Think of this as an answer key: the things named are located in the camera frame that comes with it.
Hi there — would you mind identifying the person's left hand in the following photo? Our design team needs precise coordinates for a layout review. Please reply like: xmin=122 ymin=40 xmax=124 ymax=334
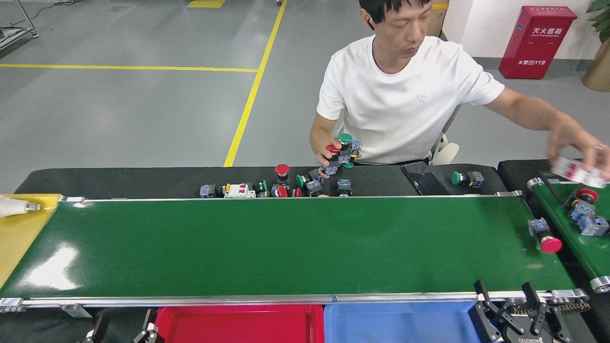
xmin=547 ymin=125 xmax=610 ymax=182

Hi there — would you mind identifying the person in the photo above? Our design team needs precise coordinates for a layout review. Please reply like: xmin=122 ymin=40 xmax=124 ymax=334
xmin=309 ymin=0 xmax=610 ymax=182

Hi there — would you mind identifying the conveyor drive chain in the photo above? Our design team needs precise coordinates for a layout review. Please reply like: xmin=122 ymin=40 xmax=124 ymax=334
xmin=553 ymin=298 xmax=591 ymax=316

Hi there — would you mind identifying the black smartphone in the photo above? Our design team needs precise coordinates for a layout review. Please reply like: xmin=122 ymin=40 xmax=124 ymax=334
xmin=402 ymin=161 xmax=451 ymax=196

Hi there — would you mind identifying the yellow tray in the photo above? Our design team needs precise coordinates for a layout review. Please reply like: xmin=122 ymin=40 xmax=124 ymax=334
xmin=0 ymin=193 xmax=62 ymax=289

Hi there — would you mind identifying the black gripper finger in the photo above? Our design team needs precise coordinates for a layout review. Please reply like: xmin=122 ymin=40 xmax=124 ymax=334
xmin=85 ymin=314 xmax=111 ymax=343
xmin=133 ymin=309 xmax=161 ymax=343

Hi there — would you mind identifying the metal rack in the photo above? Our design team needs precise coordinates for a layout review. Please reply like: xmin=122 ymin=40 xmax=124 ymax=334
xmin=0 ymin=0 xmax=40 ymax=52

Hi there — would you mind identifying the white chair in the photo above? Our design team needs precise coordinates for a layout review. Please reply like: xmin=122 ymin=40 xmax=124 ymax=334
xmin=428 ymin=104 xmax=462 ymax=166

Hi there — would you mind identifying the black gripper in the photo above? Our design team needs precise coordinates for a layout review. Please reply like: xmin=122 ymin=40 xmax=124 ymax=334
xmin=468 ymin=280 xmax=571 ymax=343

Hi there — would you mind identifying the white light bulb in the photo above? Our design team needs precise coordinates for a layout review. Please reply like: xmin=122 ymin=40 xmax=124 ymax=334
xmin=0 ymin=195 xmax=41 ymax=219

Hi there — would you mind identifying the person's right hand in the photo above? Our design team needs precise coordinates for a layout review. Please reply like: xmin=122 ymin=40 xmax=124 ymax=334
xmin=309 ymin=126 xmax=343 ymax=179

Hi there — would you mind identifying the red plastic bin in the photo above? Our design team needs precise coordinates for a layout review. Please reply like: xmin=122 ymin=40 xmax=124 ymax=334
xmin=155 ymin=305 xmax=325 ymax=343

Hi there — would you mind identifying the red fire extinguisher box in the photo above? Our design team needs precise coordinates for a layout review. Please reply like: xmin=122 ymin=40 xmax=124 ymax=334
xmin=499 ymin=6 xmax=578 ymax=80

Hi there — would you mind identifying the green conveyor belt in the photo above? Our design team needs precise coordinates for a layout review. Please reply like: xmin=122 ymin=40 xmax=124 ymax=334
xmin=0 ymin=194 xmax=591 ymax=317

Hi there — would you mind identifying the white circuit breaker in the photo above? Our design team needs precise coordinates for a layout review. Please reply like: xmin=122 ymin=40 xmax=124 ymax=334
xmin=550 ymin=155 xmax=607 ymax=189
xmin=223 ymin=182 xmax=257 ymax=199

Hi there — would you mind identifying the green conveyor with silver rollers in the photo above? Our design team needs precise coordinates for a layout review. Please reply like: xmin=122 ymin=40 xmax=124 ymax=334
xmin=527 ymin=177 xmax=610 ymax=293

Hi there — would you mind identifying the blue plastic bin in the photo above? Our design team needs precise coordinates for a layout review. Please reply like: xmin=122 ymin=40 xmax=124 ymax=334
xmin=324 ymin=301 xmax=482 ymax=343

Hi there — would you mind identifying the cardboard box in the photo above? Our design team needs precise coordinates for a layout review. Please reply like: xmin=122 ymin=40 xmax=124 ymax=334
xmin=426 ymin=0 xmax=449 ymax=38

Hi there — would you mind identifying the potted plant in brass pot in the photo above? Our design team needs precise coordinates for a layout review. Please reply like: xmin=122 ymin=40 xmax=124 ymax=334
xmin=582 ymin=0 xmax=610 ymax=92

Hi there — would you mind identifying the black cable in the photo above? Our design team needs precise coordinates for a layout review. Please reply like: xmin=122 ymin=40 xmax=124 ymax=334
xmin=540 ymin=171 xmax=580 ymax=209

